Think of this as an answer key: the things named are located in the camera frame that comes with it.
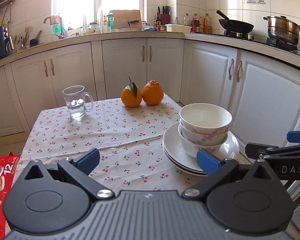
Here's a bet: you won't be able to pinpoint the glass mug with water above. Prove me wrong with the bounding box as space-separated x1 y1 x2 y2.
62 85 94 120

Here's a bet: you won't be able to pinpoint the stacked white bowl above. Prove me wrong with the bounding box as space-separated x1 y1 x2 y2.
179 120 228 146

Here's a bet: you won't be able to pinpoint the white bowl pink flowers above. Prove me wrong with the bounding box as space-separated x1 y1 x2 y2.
179 103 232 135

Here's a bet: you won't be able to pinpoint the wooden cutting board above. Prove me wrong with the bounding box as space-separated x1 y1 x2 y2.
110 10 142 30

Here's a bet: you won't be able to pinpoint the black wok pan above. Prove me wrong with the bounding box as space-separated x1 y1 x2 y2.
216 10 254 34

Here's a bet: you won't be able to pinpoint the steel steamer pot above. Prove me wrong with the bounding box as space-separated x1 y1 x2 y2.
263 16 300 46

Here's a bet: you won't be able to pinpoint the white plate with fruit print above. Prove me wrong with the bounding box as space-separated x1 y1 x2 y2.
162 123 239 173

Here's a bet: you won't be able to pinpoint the red knife block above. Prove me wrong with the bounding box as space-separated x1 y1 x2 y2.
160 14 170 25

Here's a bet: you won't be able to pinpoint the kitchen knife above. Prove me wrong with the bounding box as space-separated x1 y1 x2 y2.
114 20 139 28

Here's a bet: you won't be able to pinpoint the bumpy orange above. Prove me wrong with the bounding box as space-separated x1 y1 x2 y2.
142 80 164 105

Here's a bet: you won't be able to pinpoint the cherry print tablecloth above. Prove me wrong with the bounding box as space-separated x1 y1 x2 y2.
16 96 200 192

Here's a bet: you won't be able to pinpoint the orange with leaf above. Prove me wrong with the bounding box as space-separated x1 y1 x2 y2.
121 77 142 108

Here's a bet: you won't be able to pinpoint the stacked bowl lower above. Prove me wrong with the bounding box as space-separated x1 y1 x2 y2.
178 124 228 158

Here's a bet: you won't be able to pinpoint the white kitchen cabinets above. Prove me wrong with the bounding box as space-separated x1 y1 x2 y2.
0 35 300 147

